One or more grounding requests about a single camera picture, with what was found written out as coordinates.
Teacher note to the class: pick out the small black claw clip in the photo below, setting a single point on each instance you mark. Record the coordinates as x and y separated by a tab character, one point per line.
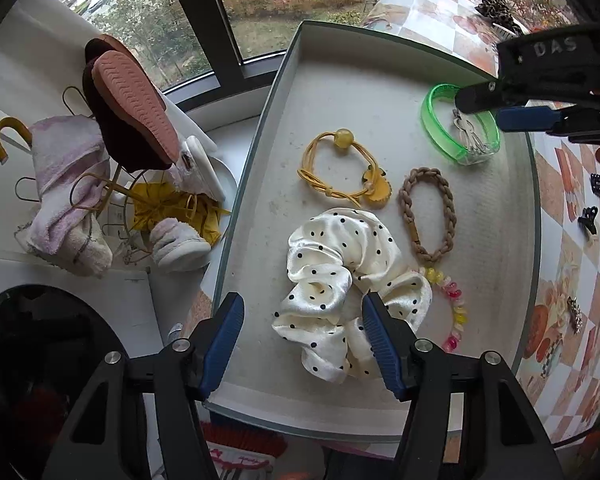
587	220

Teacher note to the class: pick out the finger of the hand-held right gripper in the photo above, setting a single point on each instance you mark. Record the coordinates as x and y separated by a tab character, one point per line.
485	96
527	118

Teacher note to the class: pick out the green translucent bangle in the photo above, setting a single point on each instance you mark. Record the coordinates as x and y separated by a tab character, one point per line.
432	125

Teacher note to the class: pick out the white polka dot scrunchie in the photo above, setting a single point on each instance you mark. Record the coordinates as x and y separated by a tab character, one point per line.
330	250

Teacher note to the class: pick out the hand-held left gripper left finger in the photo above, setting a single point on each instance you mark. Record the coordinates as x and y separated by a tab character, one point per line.
225	345

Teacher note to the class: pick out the leopard print scrunchie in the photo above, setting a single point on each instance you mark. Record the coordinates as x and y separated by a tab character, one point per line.
494	5

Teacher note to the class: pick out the pink towel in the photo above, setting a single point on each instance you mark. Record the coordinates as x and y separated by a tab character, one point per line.
65	170

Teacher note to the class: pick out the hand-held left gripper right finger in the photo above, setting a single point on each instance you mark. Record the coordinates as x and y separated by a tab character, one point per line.
380	345

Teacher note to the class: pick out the red bristle brush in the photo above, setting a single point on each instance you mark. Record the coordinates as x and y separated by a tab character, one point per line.
245	440

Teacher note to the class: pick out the grey shallow box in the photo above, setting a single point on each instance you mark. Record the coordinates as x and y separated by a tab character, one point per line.
280	160

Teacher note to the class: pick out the dark window frame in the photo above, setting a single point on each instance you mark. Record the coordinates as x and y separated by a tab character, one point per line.
205	10

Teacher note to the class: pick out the black round object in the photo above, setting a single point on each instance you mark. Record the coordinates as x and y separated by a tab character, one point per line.
40	360

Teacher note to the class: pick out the silver rhinestone hair pin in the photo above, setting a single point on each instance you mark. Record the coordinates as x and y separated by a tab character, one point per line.
574	315

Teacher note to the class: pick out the yellow cloth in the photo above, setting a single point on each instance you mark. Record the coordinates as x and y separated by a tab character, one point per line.
155	205

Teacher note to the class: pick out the white plush shoe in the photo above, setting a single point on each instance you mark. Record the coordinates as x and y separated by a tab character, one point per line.
197	170
177	250

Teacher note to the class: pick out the brown slipper pink sole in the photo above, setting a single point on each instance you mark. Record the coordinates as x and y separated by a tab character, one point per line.
130	105

